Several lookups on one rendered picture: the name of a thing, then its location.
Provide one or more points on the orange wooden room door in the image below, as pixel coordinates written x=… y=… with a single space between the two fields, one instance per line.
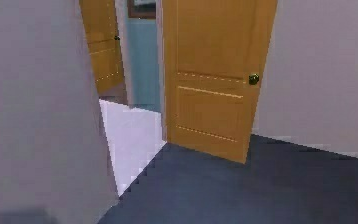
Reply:
x=103 y=50
x=210 y=60

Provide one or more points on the dark round door knob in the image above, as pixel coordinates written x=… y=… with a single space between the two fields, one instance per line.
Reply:
x=116 y=38
x=253 y=79

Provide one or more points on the brown framed wall picture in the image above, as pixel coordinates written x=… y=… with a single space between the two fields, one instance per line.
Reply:
x=142 y=8

